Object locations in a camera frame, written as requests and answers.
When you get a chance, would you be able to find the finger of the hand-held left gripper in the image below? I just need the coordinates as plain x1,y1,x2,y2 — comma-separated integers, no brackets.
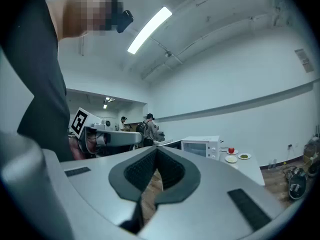
96,129,144,145

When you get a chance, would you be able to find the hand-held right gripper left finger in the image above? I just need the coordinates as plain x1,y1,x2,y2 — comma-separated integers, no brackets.
41,145,158,240

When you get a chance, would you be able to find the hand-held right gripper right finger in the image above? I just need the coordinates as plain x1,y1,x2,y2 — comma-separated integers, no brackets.
138,145,287,240

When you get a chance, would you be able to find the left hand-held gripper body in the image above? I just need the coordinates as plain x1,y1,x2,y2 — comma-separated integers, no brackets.
68,106,112,158

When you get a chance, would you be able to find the white microwave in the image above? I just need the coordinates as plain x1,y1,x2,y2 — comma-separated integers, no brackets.
180,135,221,160

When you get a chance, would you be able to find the person's left forearm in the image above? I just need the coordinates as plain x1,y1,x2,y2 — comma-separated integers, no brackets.
68,133,86,161

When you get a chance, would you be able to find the white appliance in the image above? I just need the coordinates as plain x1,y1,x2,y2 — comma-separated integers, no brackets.
92,118,113,130

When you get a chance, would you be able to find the person's black shirt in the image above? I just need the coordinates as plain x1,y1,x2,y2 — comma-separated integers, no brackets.
0,0,75,163

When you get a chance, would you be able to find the black device on floor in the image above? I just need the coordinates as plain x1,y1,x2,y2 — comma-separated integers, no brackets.
287,168,308,200

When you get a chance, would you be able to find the pile of floor clutter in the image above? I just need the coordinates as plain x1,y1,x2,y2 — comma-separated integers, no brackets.
302,136,320,178

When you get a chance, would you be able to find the person's head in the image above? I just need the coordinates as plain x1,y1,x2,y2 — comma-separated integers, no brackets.
46,0,125,41

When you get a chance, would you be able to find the long ceiling light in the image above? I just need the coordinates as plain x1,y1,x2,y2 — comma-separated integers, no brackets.
127,6,173,55

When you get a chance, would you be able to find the ceiling pipe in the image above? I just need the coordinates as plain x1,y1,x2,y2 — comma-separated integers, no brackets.
141,13,276,81

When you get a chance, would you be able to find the black head-worn camera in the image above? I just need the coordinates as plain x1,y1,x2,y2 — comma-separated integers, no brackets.
115,9,135,34

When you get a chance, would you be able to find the wall vent grille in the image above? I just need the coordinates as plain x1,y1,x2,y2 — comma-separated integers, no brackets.
294,48,315,74

